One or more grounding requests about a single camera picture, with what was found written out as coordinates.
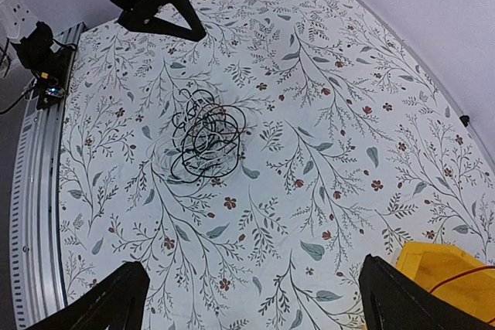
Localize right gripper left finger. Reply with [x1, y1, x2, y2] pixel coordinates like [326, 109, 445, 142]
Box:
[30, 261, 150, 330]

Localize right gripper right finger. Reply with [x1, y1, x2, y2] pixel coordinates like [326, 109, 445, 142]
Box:
[359, 254, 493, 329]

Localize red cable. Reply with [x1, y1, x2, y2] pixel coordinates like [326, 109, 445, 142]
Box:
[426, 264, 495, 297]

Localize cable pile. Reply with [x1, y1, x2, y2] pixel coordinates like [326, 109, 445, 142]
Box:
[145, 87, 256, 188]

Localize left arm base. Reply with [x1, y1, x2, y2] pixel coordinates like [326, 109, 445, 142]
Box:
[12, 21, 77, 110]

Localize floral table mat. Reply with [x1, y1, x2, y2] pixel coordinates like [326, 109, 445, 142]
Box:
[59, 0, 494, 329]

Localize aluminium front rail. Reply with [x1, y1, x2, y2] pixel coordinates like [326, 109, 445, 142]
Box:
[9, 20, 86, 330]

